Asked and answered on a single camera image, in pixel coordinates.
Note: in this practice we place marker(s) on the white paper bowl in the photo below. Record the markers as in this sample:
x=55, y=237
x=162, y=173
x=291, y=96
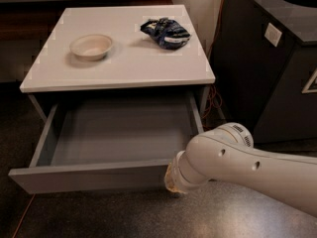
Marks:
x=91, y=47

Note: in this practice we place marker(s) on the grey top drawer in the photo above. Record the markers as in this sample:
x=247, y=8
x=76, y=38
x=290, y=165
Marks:
x=110, y=142

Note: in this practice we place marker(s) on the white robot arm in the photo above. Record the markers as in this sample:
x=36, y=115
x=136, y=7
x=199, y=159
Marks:
x=227, y=153

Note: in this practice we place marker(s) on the black trash bin cabinet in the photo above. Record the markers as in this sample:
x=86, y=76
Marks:
x=271, y=90

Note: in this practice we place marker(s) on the white label on bin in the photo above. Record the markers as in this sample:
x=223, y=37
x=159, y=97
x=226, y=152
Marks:
x=273, y=34

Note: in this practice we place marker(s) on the white top drawer cabinet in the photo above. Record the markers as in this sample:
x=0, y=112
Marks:
x=135, y=60

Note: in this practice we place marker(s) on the blue chip bag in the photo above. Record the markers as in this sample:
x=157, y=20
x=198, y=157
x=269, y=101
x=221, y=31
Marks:
x=167, y=33

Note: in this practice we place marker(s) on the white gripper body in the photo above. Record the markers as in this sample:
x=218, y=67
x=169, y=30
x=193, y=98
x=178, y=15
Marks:
x=177, y=176

